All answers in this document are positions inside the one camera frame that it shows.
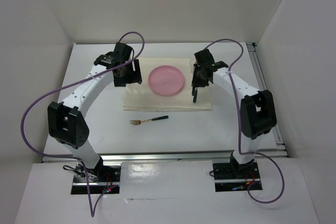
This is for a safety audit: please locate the aluminium front rail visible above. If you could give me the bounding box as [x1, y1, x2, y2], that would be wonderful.
[41, 149, 288, 163]

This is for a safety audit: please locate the aluminium rail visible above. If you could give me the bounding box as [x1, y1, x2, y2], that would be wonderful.
[246, 41, 289, 158]
[41, 149, 288, 163]

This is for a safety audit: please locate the aluminium right side rail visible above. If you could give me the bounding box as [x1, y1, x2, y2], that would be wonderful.
[246, 41, 289, 158]

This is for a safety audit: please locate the pink plate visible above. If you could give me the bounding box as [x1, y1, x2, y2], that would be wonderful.
[148, 65, 185, 96]

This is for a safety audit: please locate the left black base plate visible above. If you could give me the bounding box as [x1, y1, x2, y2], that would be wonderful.
[63, 164, 121, 195]

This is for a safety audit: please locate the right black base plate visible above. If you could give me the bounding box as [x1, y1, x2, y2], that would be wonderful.
[209, 162, 263, 192]

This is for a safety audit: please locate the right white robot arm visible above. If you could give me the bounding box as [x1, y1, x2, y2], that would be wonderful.
[192, 49, 277, 178]

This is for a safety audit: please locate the cream cloth placemat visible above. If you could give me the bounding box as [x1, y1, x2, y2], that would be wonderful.
[122, 57, 213, 111]

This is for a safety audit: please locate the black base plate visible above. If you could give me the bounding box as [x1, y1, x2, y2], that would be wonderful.
[63, 164, 121, 195]
[209, 162, 263, 192]

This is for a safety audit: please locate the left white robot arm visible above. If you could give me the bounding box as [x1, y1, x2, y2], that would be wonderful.
[47, 42, 142, 182]

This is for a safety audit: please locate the clear plastic cup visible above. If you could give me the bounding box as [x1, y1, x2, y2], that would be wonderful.
[190, 59, 195, 74]

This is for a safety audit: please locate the gold spoon green handle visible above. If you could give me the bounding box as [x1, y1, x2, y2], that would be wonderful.
[193, 87, 198, 103]

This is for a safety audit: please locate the gold fork green handle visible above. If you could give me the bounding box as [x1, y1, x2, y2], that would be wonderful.
[130, 115, 169, 125]

